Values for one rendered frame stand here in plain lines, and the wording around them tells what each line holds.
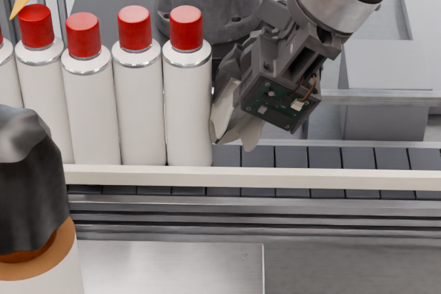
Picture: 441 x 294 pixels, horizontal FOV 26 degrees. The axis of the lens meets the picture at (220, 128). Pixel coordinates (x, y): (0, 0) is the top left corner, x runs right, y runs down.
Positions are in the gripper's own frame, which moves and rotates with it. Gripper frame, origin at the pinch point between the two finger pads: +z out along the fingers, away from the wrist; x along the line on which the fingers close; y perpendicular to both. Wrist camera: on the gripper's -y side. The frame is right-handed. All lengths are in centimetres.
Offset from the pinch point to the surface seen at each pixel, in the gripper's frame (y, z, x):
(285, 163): -0.7, 1.1, 9.1
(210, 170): 4.4, 2.3, 0.1
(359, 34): -33.3, -0.4, 21.5
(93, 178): 4.9, 9.5, -10.4
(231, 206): 5.8, 4.5, 4.0
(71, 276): 30.0, -3.5, -14.8
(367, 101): -3.0, -9.7, 12.9
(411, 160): -1.6, -6.1, 21.6
